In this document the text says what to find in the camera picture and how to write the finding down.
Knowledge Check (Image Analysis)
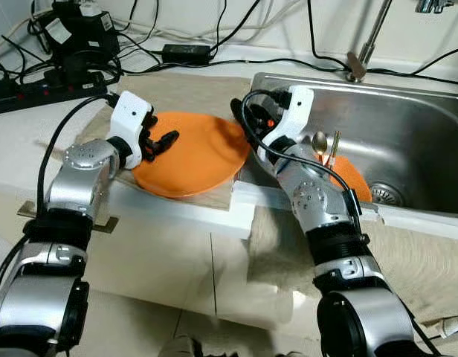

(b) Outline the golden chopstick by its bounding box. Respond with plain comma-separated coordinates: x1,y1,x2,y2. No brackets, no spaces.
327,134,339,169
329,132,342,168

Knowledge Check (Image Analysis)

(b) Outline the stainless steel sink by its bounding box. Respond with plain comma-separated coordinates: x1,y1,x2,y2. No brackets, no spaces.
250,71,458,224

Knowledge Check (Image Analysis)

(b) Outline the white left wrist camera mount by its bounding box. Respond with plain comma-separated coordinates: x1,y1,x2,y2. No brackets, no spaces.
108,90,157,161

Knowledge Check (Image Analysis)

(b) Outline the cream cabinet with handle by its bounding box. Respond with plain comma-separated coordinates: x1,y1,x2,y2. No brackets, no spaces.
65,216,252,332

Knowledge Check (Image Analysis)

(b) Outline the orange bowl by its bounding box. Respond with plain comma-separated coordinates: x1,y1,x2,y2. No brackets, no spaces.
327,152,372,203

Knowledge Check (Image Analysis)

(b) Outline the metal spoon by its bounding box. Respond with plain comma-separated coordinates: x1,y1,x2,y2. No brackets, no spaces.
312,130,330,166

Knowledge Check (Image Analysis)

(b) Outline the steel sink drain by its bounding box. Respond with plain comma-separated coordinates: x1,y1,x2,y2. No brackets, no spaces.
370,182,399,207

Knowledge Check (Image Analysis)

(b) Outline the grey robot foot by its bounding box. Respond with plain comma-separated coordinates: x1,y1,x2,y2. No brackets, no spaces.
158,335,204,357

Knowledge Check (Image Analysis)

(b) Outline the white ribbed hose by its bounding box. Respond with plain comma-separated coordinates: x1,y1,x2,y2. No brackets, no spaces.
419,314,458,341

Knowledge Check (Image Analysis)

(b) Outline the thick black adapter cable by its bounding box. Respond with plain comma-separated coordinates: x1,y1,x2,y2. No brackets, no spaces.
207,0,263,54

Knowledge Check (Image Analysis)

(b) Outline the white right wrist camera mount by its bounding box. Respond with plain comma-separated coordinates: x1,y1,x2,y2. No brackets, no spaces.
260,84,316,149

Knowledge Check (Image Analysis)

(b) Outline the black power adapter brick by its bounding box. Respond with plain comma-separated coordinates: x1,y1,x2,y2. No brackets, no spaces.
162,44,213,64

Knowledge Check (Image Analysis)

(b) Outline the black power strip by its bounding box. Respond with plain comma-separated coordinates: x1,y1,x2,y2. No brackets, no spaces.
0,72,109,115

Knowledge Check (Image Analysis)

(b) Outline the black charger box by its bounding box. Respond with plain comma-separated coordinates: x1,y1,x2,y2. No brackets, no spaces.
47,0,118,71

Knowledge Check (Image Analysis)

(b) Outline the beige cloth mat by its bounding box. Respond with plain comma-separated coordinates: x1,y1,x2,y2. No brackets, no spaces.
54,73,254,211

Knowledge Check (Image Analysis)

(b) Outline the black cable with white tag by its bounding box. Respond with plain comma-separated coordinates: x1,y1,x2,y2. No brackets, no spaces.
110,56,458,84

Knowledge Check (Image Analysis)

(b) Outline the thin black hanging cable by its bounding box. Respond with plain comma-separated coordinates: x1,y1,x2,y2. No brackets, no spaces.
306,0,352,73

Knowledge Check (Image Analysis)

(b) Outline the chrome wall tap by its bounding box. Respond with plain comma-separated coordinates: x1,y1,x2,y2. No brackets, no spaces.
415,0,457,16

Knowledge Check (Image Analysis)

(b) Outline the steel sink faucet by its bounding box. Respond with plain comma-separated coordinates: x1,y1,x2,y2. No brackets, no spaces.
346,0,393,83

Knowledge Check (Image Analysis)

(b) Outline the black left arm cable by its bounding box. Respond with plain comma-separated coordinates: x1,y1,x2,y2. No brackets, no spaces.
34,92,120,220

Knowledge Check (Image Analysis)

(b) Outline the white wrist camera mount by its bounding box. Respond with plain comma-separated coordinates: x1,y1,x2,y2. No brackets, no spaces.
260,84,316,149
108,90,157,161

